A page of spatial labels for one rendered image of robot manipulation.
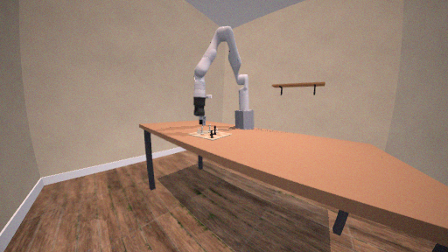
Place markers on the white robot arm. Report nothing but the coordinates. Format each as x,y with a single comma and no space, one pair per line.
224,34

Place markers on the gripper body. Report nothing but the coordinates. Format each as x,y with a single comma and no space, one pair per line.
199,100

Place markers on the brown and cream chessboard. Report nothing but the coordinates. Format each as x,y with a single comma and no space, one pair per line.
206,135

